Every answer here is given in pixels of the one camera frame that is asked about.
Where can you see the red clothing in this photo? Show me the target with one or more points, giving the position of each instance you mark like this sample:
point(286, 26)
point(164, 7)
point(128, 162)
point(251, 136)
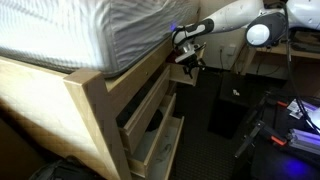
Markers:
point(173, 58)

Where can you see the aluminium profile rail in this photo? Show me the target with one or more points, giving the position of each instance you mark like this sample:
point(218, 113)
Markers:
point(305, 141)

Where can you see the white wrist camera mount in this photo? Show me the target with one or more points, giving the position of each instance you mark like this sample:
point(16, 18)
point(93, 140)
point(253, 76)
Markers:
point(186, 51)

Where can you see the black garment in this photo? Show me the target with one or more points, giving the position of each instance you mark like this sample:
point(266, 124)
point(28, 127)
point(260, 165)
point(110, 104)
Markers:
point(155, 120)

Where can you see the black box with sticker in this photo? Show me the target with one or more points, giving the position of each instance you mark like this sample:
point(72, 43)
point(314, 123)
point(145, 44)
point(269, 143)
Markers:
point(240, 90)

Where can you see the black backpack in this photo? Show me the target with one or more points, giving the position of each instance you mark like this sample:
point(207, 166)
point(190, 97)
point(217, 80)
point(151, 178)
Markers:
point(63, 170)

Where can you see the black desk device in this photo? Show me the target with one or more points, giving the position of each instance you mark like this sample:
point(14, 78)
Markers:
point(305, 45)

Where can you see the light wooden drawer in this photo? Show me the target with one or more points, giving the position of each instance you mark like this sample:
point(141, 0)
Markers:
point(178, 75)
point(160, 133)
point(173, 153)
point(146, 106)

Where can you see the wall power outlet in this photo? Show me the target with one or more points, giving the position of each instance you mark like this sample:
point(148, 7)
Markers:
point(221, 48)

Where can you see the black clamp orange trigger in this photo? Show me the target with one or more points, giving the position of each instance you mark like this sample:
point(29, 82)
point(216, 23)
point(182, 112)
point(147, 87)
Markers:
point(266, 100)
point(256, 131)

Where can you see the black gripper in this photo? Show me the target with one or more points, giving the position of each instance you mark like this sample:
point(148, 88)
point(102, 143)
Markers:
point(192, 62)

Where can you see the light wooden bed frame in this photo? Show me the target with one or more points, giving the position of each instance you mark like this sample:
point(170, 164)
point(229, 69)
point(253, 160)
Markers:
point(50, 110)

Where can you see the grey crumpled cloth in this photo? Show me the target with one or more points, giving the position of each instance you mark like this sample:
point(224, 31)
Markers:
point(164, 151)

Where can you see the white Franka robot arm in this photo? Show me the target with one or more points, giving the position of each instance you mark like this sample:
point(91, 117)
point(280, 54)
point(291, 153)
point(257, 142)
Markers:
point(240, 15)

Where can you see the wooden desk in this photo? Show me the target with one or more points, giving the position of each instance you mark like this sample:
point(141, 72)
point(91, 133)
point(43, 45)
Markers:
point(276, 50)

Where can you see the mattress with striped sheet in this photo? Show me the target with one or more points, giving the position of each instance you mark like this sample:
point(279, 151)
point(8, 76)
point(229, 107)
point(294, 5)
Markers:
point(66, 26)

